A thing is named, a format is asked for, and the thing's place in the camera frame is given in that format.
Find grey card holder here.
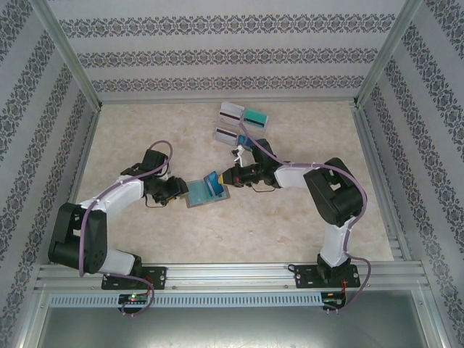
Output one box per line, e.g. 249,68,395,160
183,172,232,210

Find clear acrylic card stand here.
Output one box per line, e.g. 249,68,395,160
212,100,271,152

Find light blue credit card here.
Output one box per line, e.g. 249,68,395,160
187,180,208,207

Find white card with black stripe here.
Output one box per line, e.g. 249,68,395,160
213,126,240,144
220,101,244,126

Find teal credit card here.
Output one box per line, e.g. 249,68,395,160
241,107,270,130

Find grey metal sheet panel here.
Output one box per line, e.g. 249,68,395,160
38,306,436,348

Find left gripper thin black cable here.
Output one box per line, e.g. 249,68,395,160
144,196,170,209

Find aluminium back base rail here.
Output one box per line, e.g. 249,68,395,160
100,101,356,107

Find aluminium side base rail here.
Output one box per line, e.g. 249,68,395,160
49,104,104,265
350,104,414,262

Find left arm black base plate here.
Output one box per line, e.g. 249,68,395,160
101,266,168,291

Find aluminium mounting rail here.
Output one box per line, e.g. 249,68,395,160
34,261,426,293

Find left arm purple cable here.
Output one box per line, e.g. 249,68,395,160
78,140,175,319

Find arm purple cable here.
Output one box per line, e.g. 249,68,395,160
78,140,175,319
235,133,373,316

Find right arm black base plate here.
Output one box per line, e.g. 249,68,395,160
294,264,363,290

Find slotted grey cable duct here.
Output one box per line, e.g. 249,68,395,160
49,292,323,307

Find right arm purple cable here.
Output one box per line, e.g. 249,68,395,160
235,133,373,316

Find aluminium frame corner post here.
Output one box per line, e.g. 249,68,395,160
353,0,425,109
28,0,103,109

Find aluminium front frame bar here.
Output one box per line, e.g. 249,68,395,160
13,284,50,348
416,288,454,348

